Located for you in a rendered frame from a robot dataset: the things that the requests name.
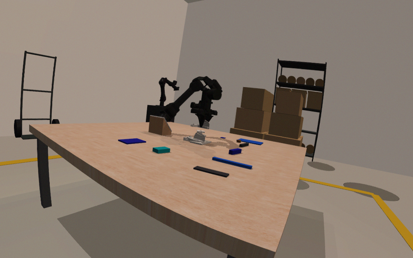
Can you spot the long blue bar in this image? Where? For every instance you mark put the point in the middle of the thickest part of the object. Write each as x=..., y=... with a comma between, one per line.
x=232, y=162

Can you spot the teal rectangular block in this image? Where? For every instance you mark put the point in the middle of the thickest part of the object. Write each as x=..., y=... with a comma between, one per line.
x=161, y=149

